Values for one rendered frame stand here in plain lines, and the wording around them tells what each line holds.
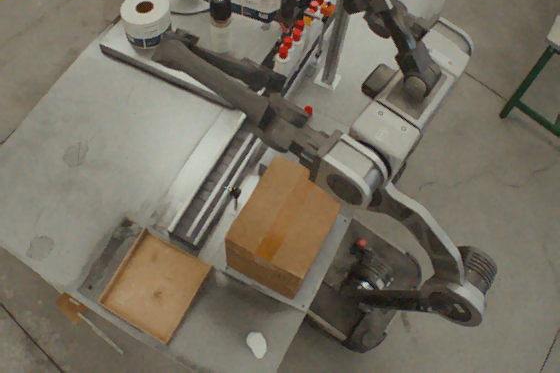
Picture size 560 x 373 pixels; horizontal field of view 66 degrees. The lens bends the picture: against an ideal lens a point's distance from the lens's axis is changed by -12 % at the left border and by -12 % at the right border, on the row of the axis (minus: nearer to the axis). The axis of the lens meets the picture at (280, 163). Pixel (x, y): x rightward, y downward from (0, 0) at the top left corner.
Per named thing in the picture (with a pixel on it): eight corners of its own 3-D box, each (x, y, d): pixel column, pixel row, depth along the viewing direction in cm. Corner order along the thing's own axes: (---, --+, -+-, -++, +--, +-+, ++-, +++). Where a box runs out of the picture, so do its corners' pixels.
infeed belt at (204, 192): (352, -36, 233) (354, -41, 229) (367, -30, 231) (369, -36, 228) (171, 236, 157) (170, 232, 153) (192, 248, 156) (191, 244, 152)
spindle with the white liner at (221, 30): (218, 40, 194) (216, -14, 168) (236, 48, 193) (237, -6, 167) (206, 54, 190) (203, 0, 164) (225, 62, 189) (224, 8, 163)
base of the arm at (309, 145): (313, 184, 108) (320, 158, 98) (284, 164, 110) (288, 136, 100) (334, 158, 112) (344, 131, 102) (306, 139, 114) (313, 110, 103)
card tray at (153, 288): (147, 230, 158) (144, 226, 155) (213, 267, 154) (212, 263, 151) (100, 304, 144) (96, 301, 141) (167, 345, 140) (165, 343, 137)
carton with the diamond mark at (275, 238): (271, 192, 166) (276, 153, 143) (333, 224, 162) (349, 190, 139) (226, 265, 153) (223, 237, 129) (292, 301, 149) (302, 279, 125)
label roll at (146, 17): (174, 15, 200) (171, -10, 188) (169, 48, 191) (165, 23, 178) (130, 16, 199) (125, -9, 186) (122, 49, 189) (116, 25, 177)
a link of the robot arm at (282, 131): (292, 154, 105) (305, 133, 104) (255, 129, 108) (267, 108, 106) (305, 152, 114) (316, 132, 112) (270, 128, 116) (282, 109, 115)
